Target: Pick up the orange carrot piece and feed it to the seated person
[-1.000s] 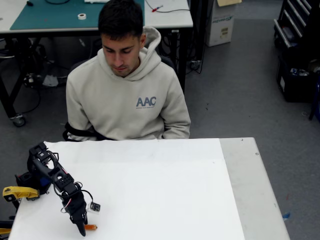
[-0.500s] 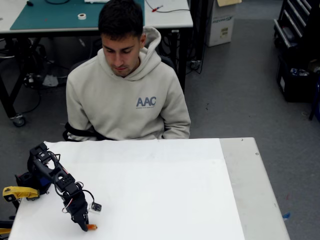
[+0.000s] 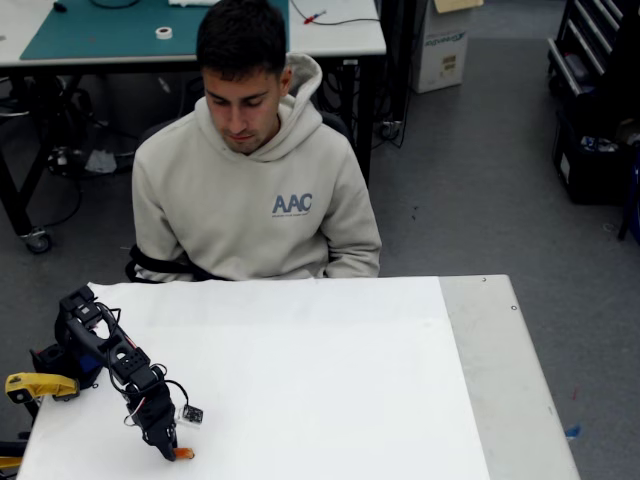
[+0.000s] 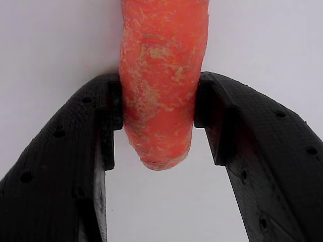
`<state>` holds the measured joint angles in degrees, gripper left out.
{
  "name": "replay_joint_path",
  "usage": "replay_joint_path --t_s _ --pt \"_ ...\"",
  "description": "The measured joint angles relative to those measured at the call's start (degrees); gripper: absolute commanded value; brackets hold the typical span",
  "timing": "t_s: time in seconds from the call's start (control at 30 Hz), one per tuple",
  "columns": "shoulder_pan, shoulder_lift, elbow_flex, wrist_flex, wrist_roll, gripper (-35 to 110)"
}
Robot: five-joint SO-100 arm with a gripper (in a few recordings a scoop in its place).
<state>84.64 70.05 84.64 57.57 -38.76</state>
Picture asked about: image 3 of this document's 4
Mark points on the green cutting mat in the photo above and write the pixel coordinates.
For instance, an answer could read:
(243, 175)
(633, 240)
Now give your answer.
(100, 30)

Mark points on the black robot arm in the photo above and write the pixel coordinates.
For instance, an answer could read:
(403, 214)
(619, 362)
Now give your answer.
(125, 365)

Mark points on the black storage bin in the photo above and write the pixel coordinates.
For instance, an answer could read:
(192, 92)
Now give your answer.
(590, 170)

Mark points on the white paper sheet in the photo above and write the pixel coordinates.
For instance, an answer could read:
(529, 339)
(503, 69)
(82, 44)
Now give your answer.
(300, 375)

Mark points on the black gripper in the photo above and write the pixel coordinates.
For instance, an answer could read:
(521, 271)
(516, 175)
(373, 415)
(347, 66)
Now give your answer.
(159, 431)

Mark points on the white workbench with black legs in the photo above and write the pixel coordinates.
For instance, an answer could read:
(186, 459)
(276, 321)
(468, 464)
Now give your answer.
(350, 35)

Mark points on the white rag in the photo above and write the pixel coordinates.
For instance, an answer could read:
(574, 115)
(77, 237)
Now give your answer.
(100, 161)

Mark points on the man in beige hoodie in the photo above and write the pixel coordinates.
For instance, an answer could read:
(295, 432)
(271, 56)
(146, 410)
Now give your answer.
(240, 215)

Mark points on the black tool cabinet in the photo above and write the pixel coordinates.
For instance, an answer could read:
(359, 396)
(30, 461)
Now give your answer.
(590, 45)

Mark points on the yellow and black clamp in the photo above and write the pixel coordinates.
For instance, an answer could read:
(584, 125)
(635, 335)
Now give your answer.
(7, 460)
(40, 385)

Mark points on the grey caster wheel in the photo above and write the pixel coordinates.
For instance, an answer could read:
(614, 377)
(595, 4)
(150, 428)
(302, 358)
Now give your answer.
(37, 241)

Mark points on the white tape roll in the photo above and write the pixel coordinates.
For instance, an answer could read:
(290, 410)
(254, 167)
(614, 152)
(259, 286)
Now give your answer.
(163, 32)

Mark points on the blue tape scrap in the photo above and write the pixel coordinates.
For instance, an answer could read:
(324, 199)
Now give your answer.
(574, 430)

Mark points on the red pen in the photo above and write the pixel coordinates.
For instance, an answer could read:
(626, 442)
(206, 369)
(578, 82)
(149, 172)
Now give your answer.
(314, 18)

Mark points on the small white camera module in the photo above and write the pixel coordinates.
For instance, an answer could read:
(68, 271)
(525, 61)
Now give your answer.
(192, 415)

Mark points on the white cloth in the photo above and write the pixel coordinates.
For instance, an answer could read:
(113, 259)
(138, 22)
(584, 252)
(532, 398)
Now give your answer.
(190, 2)

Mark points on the small orange snack piece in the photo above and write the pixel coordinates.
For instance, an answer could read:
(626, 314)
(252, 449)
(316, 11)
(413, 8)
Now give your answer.
(185, 453)

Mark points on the white cardboard box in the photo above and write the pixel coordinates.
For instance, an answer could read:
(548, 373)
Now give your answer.
(442, 50)

